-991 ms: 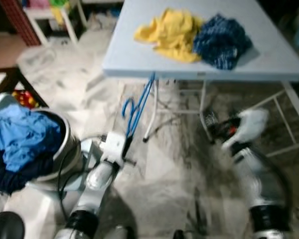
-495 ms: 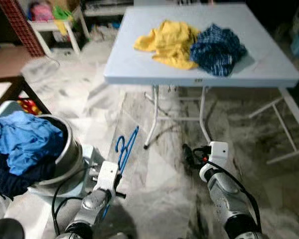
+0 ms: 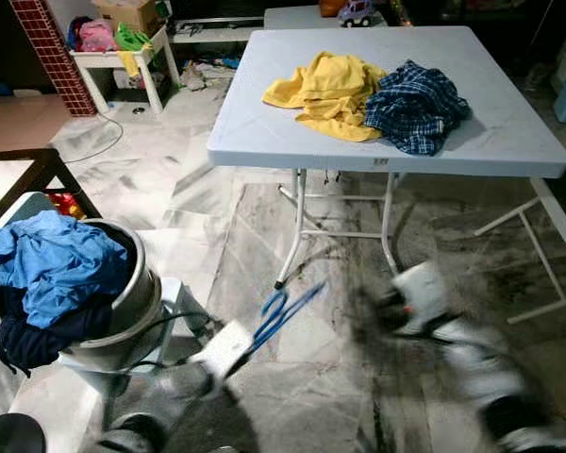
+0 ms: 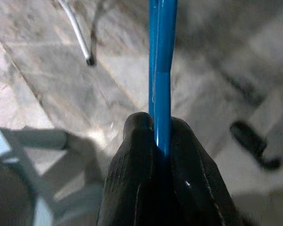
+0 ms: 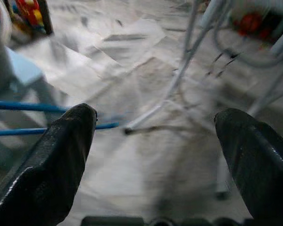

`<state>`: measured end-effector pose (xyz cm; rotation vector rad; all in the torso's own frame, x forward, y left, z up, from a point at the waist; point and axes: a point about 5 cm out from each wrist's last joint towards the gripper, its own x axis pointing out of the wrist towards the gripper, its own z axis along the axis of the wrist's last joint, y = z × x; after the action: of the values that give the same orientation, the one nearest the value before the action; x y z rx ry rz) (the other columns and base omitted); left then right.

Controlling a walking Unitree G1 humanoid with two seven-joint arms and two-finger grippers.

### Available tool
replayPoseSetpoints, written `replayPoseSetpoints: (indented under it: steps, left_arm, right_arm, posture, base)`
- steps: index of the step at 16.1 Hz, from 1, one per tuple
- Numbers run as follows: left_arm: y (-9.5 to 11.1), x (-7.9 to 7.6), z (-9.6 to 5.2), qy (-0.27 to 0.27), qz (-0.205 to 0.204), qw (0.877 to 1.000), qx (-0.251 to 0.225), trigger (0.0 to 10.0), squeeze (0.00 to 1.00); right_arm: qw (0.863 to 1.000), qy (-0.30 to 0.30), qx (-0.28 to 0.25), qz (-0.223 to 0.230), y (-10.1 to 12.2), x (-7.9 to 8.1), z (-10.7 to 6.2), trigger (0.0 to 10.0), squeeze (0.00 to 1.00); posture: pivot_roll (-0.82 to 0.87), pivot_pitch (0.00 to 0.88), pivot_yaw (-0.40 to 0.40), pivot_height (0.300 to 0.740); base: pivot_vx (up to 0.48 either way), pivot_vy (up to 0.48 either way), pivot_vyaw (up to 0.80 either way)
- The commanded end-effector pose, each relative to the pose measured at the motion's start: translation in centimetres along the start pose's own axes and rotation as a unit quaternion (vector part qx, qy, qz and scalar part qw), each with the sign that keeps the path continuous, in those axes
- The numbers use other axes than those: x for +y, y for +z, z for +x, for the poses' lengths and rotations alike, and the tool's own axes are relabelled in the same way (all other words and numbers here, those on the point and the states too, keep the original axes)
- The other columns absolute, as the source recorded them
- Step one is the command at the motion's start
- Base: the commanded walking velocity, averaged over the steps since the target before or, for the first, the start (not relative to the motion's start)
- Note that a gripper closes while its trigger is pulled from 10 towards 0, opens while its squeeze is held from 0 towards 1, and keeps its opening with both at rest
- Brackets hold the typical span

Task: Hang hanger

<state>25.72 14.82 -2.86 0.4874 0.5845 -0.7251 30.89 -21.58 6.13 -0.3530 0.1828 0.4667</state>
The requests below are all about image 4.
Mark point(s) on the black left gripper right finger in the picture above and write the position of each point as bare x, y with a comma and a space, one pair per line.
193, 179

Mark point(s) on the white round tube frame stand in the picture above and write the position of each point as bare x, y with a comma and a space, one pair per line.
83, 42

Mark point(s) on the blue plastic hanger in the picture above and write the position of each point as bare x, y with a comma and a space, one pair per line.
162, 70

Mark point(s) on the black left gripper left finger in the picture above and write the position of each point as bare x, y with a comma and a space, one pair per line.
132, 169

